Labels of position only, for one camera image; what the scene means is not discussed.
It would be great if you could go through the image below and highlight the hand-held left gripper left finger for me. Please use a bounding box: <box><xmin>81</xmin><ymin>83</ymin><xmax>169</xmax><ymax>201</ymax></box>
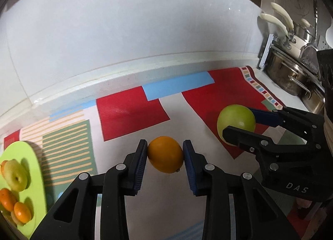
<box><xmin>29</xmin><ymin>139</ymin><xmax>149</xmax><ymax>240</ymax></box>

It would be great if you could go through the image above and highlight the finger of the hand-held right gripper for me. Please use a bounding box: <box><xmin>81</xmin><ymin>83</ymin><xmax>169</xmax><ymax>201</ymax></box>
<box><xmin>222</xmin><ymin>125</ymin><xmax>324</xmax><ymax>179</ymax></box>
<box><xmin>249</xmin><ymin>106</ymin><xmax>326</xmax><ymax>149</ymax></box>

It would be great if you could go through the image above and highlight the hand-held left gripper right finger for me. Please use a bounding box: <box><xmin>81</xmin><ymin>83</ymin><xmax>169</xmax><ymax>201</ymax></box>
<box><xmin>182</xmin><ymin>140</ymin><xmax>301</xmax><ymax>240</ymax></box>

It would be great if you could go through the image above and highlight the green apple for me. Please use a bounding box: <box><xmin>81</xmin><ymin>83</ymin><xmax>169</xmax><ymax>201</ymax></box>
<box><xmin>217</xmin><ymin>104</ymin><xmax>256</xmax><ymax>147</ymax></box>

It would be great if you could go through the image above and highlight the large orange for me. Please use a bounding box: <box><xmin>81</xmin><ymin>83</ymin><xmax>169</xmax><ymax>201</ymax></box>
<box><xmin>147</xmin><ymin>136</ymin><xmax>185</xmax><ymax>174</ymax></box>

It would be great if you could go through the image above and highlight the lime green plate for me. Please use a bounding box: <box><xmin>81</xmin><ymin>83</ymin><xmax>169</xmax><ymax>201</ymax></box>
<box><xmin>0</xmin><ymin>140</ymin><xmax>48</xmax><ymax>239</ymax></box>

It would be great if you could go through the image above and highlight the large stainless steel pot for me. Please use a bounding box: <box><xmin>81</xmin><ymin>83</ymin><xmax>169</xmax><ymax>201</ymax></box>
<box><xmin>265</xmin><ymin>47</ymin><xmax>313</xmax><ymax>96</ymax></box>

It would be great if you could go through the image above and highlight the colourful patterned mat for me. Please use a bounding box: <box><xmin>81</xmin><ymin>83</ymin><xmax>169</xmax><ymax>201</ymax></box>
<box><xmin>4</xmin><ymin>65</ymin><xmax>323</xmax><ymax>240</ymax></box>

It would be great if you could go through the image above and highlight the white rack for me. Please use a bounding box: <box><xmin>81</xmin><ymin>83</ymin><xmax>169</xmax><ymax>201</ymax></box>
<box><xmin>258</xmin><ymin>34</ymin><xmax>278</xmax><ymax>71</ymax></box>

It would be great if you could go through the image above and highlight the metal slotted spatula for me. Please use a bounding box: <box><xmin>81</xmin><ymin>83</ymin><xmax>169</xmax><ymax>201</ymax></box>
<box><xmin>299</xmin><ymin>0</ymin><xmax>322</xmax><ymax>69</ymax></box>

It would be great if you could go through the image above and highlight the yellow-green apple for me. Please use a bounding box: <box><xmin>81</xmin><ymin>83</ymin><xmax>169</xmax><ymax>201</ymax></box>
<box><xmin>3</xmin><ymin>160</ymin><xmax>29</xmax><ymax>192</ymax></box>

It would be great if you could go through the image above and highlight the cream-handled steel saucepan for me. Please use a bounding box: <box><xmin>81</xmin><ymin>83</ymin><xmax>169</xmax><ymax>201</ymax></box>
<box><xmin>271</xmin><ymin>2</ymin><xmax>317</xmax><ymax>46</ymax></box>
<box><xmin>260</xmin><ymin>13</ymin><xmax>305</xmax><ymax>51</ymax></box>

